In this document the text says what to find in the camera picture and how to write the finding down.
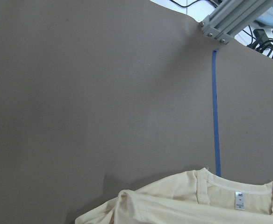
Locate beige long-sleeve printed shirt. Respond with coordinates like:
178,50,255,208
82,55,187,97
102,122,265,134
75,168,273,224

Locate brown paper table cover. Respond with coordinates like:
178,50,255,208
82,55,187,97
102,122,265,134
0,0,273,224

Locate grey aluminium frame post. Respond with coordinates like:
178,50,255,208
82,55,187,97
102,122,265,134
201,0,273,44

